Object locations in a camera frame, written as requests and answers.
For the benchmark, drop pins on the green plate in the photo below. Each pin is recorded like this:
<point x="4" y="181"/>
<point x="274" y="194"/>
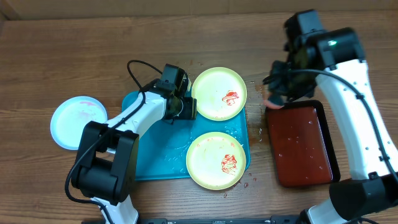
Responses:
<point x="216" y="161"/>
<point x="220" y="92"/>

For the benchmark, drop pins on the teal plastic tray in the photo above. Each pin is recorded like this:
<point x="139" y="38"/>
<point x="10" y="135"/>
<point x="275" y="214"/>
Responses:
<point x="163" y="148"/>

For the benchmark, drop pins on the light blue plate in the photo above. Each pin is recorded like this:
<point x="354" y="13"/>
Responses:
<point x="70" y="118"/>

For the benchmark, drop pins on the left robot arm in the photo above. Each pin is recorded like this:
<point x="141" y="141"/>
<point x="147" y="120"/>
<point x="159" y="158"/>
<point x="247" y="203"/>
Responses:
<point x="105" y="165"/>

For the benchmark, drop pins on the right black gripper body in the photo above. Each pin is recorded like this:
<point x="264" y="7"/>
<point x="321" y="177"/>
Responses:
<point x="277" y="90"/>

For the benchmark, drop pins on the dark red tray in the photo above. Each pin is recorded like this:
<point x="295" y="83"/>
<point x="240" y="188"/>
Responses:
<point x="301" y="145"/>

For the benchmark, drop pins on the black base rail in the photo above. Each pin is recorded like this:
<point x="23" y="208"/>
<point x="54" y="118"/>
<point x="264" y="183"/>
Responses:
<point x="276" y="219"/>

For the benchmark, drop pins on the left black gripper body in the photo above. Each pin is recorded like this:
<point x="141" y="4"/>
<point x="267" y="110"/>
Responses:
<point x="185" y="109"/>

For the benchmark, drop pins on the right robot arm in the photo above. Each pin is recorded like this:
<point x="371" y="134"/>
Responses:
<point x="334" y="61"/>

